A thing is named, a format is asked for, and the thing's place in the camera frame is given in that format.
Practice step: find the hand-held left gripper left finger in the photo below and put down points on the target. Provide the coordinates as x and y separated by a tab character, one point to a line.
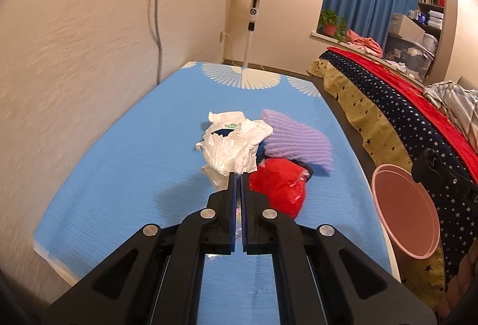
233	198

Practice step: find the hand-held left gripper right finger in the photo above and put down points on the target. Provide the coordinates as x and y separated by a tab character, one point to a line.
245	198

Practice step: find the red plastic bag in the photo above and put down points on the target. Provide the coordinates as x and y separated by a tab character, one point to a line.
276	187

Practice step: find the white plastic bag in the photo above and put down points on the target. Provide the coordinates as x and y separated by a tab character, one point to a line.
231	149

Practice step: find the pink round bin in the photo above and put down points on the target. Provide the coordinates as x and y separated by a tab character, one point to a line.
403	209

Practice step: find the purple ribbed foam wrap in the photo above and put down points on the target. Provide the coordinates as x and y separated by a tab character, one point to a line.
295	142

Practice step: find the grey striped cloth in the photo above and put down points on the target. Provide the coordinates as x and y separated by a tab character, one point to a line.
455	101

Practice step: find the star-patterned quilt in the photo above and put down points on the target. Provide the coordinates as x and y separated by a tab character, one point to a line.
392	104

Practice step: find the red blanket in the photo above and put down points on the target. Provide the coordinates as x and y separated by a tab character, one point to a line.
403	86

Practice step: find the blue patterned tablecloth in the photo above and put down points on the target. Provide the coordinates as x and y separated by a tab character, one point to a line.
130	160

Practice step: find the pink braided cloth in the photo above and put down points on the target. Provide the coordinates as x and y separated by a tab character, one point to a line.
461	291

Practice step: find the large clear storage box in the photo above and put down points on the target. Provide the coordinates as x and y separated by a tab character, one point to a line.
407	52

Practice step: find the small clear storage box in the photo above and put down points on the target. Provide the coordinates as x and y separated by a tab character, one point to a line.
430	43

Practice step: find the white cardboard box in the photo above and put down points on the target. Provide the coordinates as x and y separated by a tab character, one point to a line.
405	26

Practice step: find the pink crumpled cloth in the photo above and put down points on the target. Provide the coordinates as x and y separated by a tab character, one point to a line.
364	43

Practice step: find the dark bookshelf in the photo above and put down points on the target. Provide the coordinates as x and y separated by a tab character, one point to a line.
429	5

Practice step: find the white window sill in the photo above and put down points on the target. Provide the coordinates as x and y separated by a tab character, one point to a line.
317	36

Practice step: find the potted green plant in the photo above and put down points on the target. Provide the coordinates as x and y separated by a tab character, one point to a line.
330	24

